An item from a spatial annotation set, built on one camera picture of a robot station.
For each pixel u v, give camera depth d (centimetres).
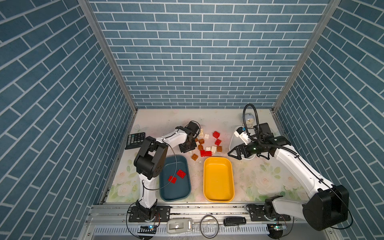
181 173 86
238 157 68
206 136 103
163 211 75
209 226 71
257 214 73
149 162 51
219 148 97
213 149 97
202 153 96
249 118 105
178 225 69
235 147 69
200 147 96
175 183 84
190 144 83
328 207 40
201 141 99
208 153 96
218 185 83
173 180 83
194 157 93
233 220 69
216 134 105
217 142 102
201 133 105
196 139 102
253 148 68
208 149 96
